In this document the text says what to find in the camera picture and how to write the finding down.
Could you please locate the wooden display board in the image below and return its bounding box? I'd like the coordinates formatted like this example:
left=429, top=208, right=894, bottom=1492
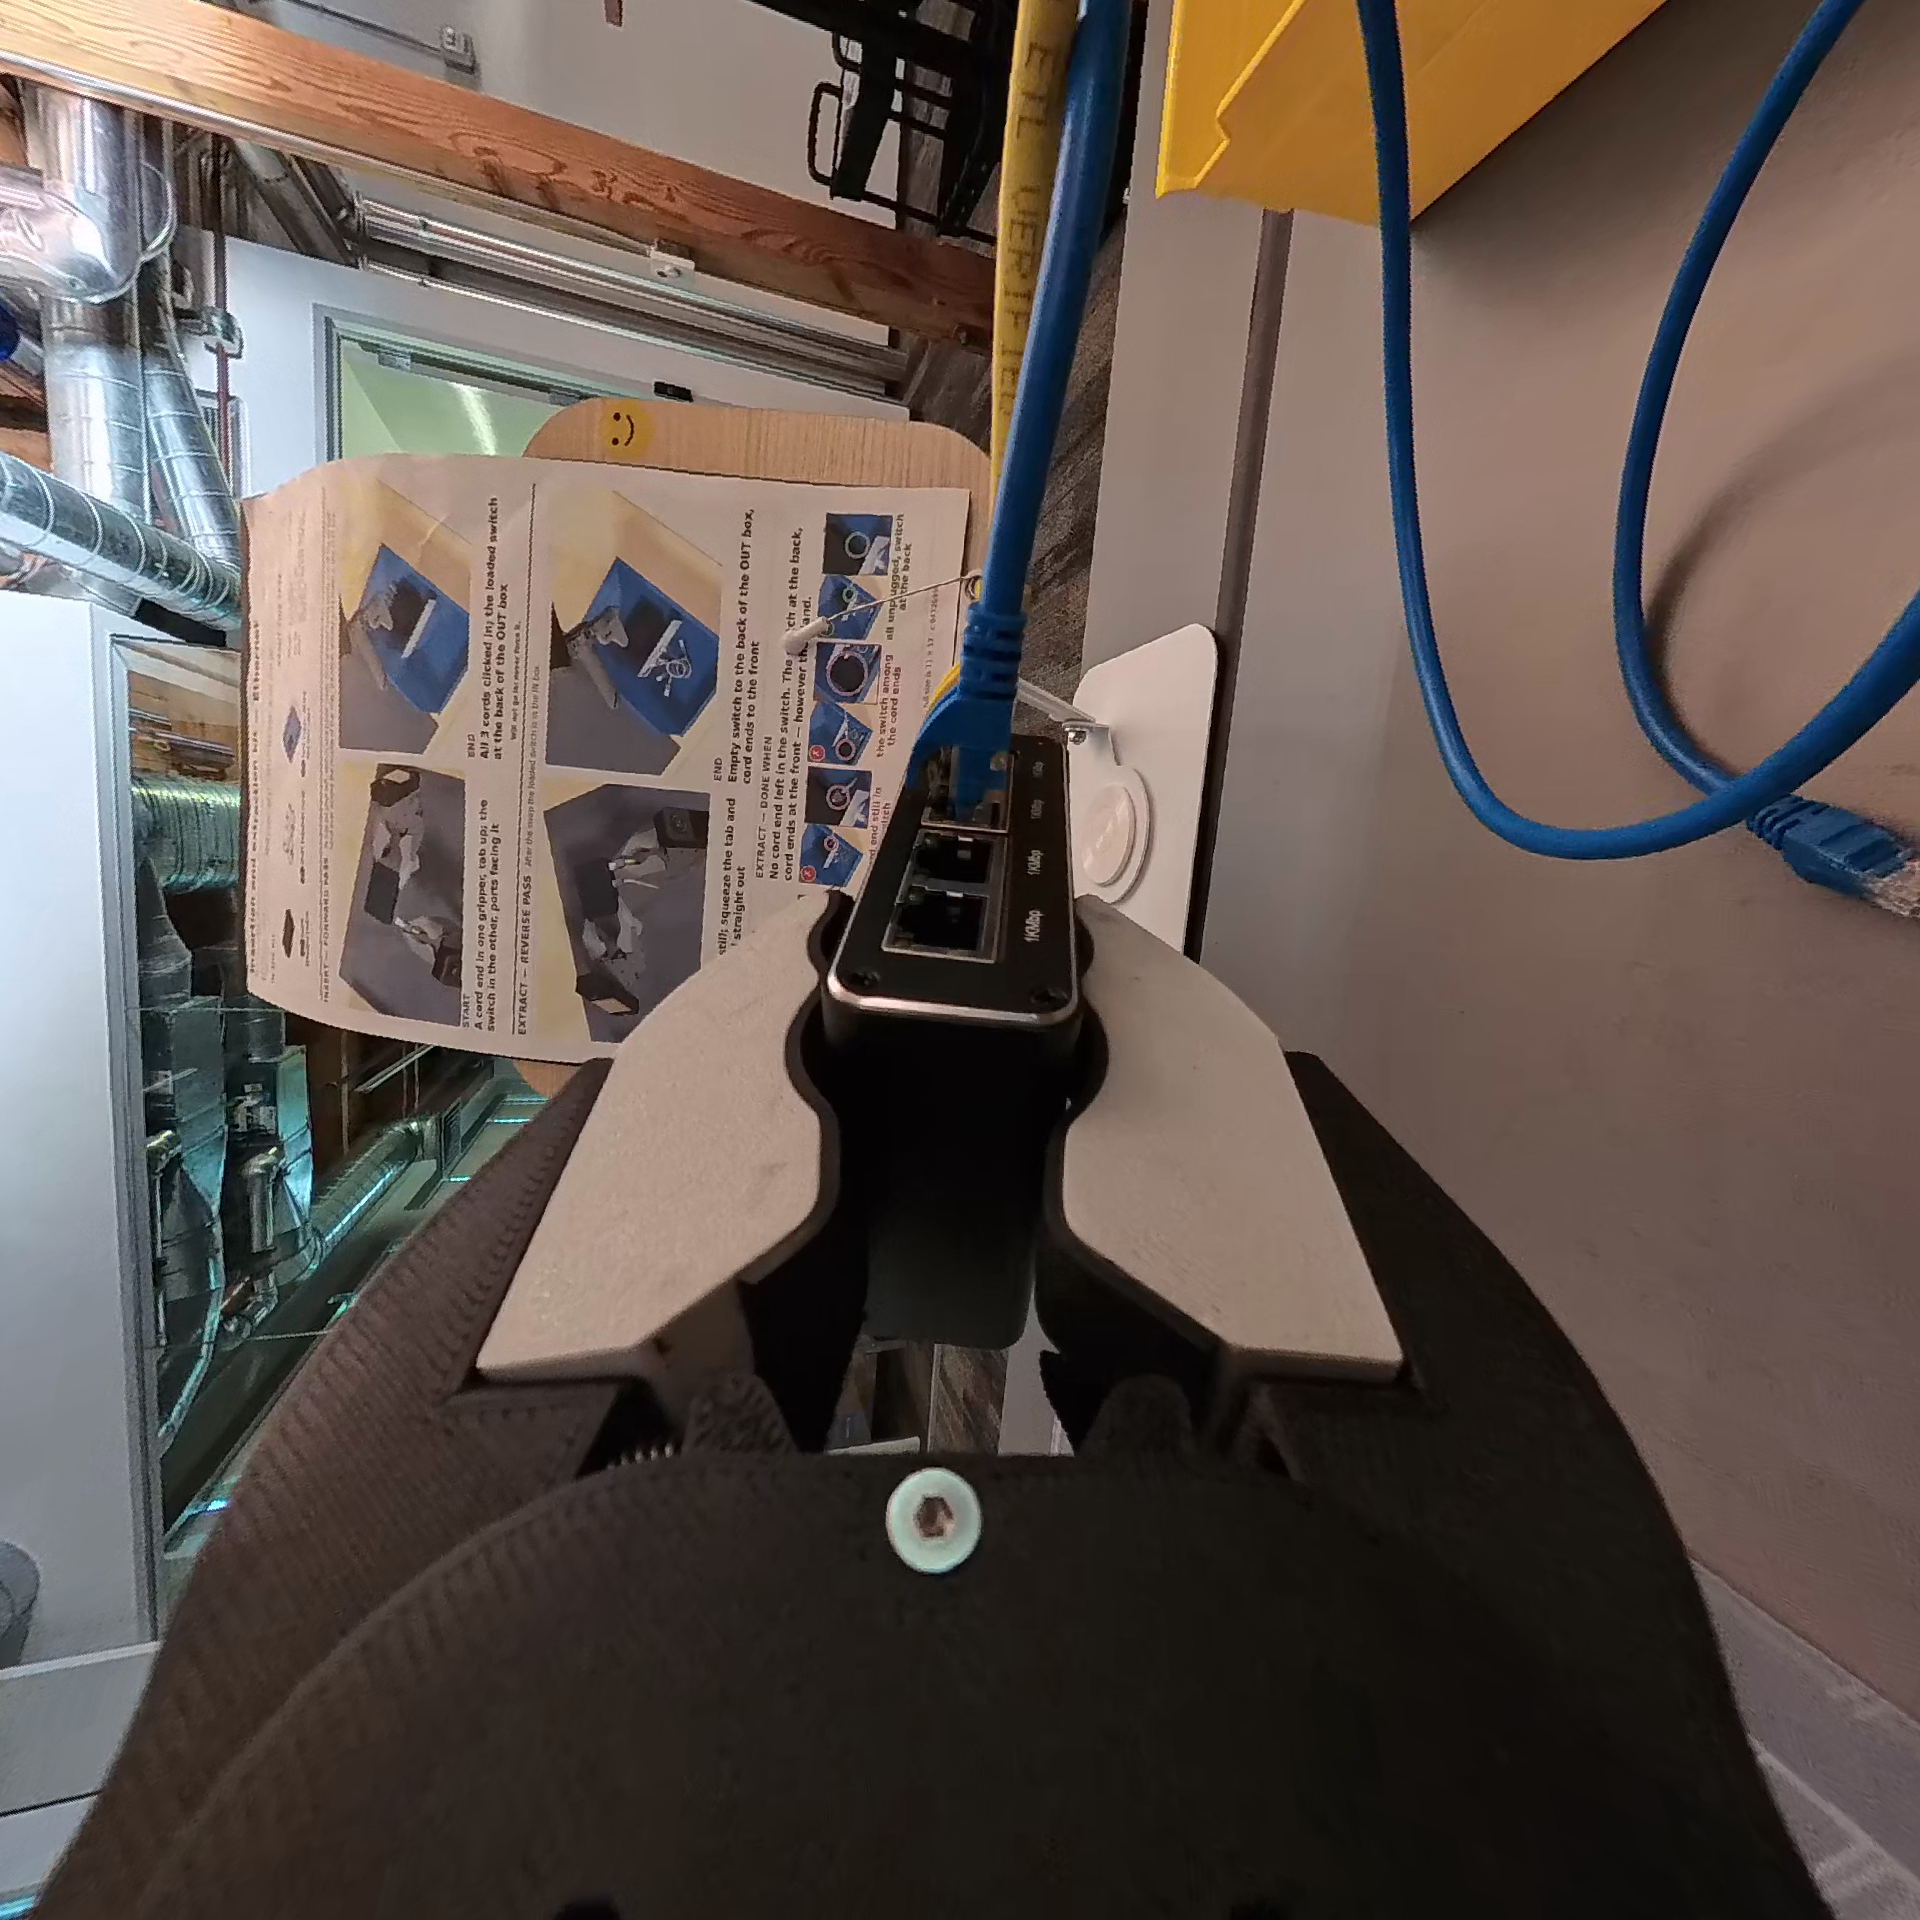
left=516, top=397, right=996, bottom=1103

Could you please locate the yellow ethernet cable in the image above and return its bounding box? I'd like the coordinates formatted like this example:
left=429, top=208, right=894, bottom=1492
left=984, top=0, right=1083, bottom=452

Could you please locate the yellow plastic bin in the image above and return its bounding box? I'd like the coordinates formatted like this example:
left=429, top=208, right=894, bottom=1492
left=1156, top=0, right=1677, bottom=230

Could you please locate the spiral duct behind glass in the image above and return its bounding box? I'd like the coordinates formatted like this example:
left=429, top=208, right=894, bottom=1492
left=127, top=782, right=513, bottom=1443

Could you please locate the blue ethernet cable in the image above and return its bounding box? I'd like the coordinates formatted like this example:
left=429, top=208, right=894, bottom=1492
left=902, top=0, right=1920, bottom=922

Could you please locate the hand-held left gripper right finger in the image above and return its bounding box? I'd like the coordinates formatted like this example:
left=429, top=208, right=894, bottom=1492
left=1054, top=897, right=1409, bottom=1386

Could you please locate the printed instruction sheet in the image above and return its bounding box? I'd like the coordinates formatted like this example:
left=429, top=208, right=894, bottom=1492
left=238, top=455, right=977, bottom=1068

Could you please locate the black ethernet splitter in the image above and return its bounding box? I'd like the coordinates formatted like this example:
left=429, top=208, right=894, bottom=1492
left=827, top=731, right=1083, bottom=1345

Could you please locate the white stand base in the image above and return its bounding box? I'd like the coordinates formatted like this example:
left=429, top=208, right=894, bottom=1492
left=1068, top=619, right=1223, bottom=963

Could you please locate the silver ceiling ductwork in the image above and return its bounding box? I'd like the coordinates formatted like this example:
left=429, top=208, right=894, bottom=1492
left=0, top=81, right=250, bottom=634

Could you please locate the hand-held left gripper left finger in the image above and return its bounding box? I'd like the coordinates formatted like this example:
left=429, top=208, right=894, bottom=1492
left=477, top=890, right=845, bottom=1380

